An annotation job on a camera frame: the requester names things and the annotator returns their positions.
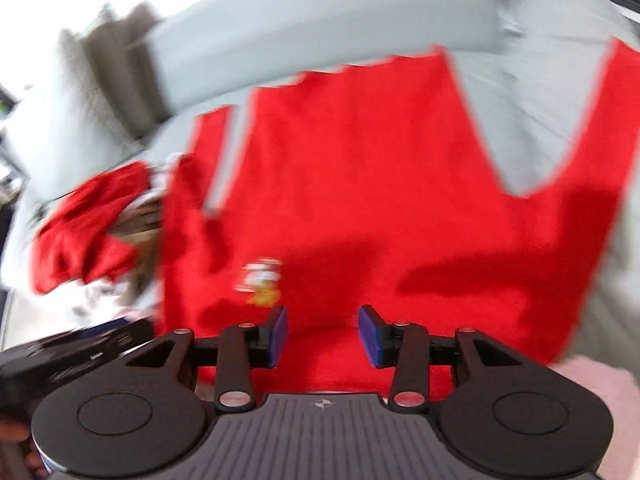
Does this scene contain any grey fabric sofa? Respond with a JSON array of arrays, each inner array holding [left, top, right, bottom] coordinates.
[[1, 0, 639, 348]]

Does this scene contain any red sweater with duck logo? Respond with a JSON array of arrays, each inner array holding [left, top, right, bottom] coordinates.
[[160, 41, 639, 392]]

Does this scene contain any grey sofa back cushion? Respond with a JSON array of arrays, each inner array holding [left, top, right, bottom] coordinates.
[[0, 1, 172, 201]]

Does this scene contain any crumpled red garment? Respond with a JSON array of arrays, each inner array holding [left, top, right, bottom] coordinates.
[[30, 162, 152, 295]]

